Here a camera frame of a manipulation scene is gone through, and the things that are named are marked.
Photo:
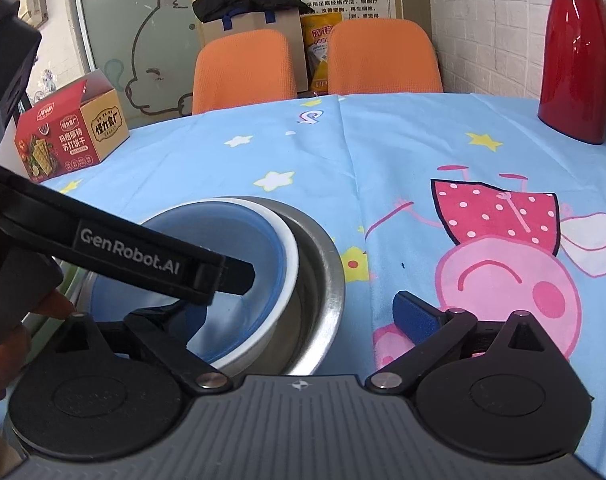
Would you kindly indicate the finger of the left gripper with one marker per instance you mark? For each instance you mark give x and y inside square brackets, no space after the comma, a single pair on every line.
[237,277]

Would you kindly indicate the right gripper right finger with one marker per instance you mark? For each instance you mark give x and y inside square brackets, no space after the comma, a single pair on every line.
[439,338]

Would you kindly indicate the red cracker box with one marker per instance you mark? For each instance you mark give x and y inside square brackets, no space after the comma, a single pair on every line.
[76,127]

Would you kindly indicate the white ribbed bowl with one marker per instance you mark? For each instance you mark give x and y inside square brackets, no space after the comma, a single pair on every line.
[239,330]

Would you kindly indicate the black cloth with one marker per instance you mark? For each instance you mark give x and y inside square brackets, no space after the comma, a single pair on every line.
[212,10]

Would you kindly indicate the stainless steel bowl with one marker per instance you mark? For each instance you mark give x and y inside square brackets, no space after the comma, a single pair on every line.
[312,317]

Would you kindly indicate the blue plastic bowl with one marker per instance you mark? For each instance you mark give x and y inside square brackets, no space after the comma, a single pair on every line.
[240,258]

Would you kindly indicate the orange chair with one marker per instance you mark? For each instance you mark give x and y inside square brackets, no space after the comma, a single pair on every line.
[381,55]
[243,69]

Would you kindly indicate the person's left hand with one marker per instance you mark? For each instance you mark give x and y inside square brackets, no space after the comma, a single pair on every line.
[15,347]

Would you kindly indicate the left orange chair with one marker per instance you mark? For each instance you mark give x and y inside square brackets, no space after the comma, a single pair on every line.
[243,69]

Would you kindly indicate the red thermos jug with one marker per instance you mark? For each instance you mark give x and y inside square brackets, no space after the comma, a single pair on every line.
[573,96]

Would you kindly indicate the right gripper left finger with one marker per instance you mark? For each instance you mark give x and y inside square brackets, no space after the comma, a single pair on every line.
[160,336]

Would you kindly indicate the yellow snack bag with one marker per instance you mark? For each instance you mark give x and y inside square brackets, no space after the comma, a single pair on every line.
[316,30]

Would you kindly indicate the cartoon pig tablecloth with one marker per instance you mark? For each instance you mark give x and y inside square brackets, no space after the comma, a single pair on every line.
[466,201]

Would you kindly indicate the right orange chair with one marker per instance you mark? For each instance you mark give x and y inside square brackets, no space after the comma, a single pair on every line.
[381,55]

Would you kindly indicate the green plate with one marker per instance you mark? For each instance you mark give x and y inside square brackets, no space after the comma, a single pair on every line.
[41,327]

